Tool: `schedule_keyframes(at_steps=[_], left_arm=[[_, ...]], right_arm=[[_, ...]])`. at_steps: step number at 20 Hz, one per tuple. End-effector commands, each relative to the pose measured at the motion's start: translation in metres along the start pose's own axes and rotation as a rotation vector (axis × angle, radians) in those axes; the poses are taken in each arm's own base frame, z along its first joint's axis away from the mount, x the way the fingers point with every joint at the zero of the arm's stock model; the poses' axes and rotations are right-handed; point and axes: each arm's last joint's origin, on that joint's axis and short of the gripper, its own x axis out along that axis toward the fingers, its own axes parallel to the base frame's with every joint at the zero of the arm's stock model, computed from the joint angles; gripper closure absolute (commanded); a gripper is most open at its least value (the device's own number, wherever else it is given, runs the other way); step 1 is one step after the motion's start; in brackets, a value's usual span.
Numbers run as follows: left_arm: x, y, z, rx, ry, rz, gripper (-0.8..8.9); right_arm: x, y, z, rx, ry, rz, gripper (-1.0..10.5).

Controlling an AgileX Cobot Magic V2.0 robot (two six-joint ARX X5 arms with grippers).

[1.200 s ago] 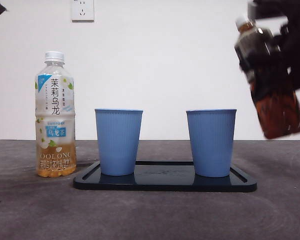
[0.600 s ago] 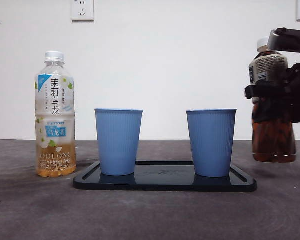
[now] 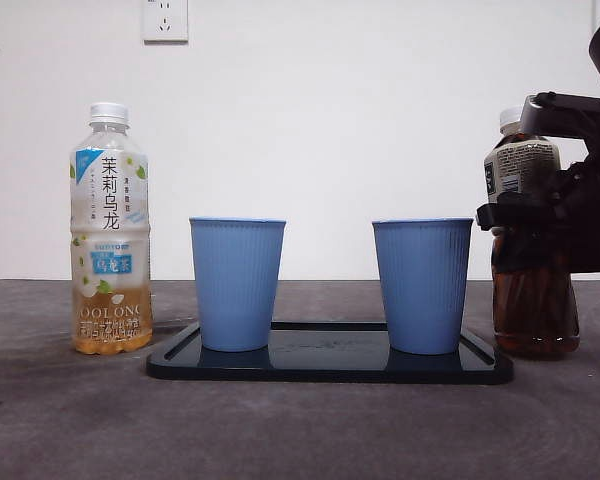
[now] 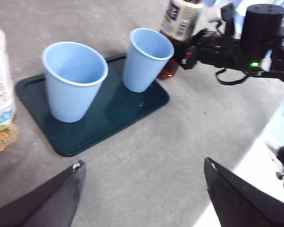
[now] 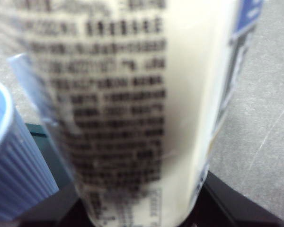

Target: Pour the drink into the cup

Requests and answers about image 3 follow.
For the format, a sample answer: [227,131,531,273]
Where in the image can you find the dark tea bottle beige label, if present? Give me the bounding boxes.
[483,106,581,359]

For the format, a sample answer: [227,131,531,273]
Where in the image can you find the oolong tea bottle white label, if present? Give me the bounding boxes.
[69,102,154,357]

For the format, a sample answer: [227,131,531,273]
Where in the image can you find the blue ribbed plastic cup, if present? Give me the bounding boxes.
[188,216,287,353]
[371,217,476,356]

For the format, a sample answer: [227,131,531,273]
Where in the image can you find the dark glossy rectangular tray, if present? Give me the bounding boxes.
[145,321,515,386]

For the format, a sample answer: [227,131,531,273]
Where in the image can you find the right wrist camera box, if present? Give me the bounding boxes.
[518,91,600,143]

